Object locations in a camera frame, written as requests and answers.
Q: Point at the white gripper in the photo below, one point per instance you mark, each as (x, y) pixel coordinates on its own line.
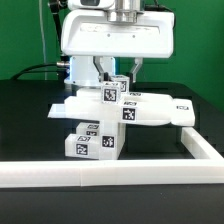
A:
(89, 33)

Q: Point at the small tagged cube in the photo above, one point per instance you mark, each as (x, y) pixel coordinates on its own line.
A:
(110, 92)
(124, 82)

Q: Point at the white chair back frame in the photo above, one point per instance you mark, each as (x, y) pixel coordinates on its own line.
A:
(134, 108)

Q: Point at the white chair seat part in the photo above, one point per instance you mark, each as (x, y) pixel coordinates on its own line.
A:
(112, 139)

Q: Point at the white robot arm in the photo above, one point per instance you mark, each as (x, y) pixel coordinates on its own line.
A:
(82, 70)

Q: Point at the white U-shaped fence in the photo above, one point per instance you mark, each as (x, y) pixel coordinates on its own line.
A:
(206, 166)

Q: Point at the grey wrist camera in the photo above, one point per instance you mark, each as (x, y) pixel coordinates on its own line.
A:
(90, 4)

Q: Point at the white marker base plate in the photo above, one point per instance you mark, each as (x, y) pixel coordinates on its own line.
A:
(57, 111)

